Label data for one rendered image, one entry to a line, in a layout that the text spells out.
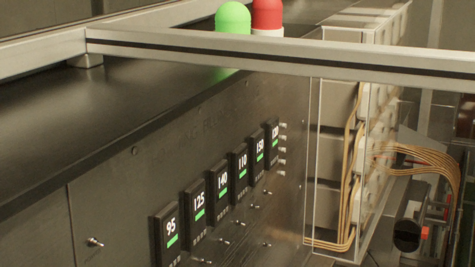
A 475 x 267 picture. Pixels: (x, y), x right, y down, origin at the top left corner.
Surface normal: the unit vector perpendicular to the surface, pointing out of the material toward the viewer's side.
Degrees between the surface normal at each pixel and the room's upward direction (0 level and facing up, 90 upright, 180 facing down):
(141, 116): 0
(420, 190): 90
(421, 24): 90
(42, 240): 90
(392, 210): 0
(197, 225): 90
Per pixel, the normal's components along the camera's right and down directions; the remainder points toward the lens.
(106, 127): 0.00, -0.94
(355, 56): -0.40, 0.32
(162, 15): 0.91, 0.14
